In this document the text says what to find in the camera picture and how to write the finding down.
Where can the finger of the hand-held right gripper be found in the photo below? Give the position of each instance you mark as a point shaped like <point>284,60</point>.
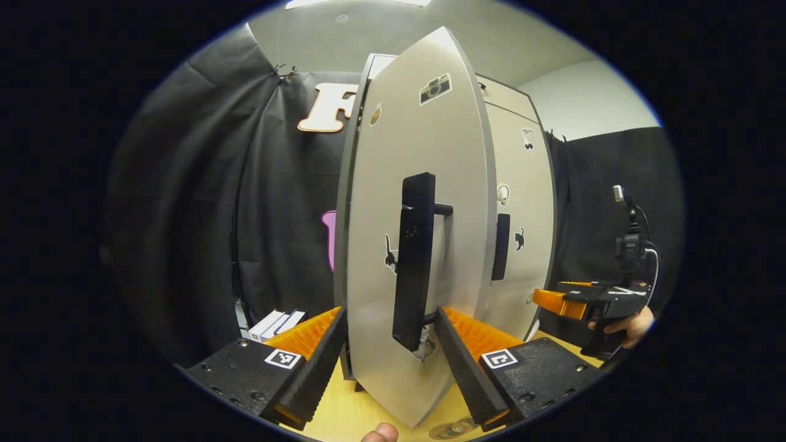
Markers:
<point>562,302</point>
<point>605,290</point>

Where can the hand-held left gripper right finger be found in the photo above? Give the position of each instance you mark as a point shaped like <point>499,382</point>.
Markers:
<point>466,368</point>

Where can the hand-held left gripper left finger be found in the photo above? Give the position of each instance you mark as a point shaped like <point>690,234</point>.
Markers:
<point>313,368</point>

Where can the white door with calendar sticker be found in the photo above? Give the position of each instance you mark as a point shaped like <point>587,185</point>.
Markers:
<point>522,184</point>

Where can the white and grey cabinet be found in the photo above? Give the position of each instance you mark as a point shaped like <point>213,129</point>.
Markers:
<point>342,202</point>

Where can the white door with camera sticker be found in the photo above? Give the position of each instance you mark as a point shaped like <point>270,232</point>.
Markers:
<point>454,153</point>

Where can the black backdrop cloth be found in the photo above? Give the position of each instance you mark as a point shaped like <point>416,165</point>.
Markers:
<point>589,202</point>
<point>184,215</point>

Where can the ceiling light strip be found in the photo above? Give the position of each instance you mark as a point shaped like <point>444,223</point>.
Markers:
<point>356,3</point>

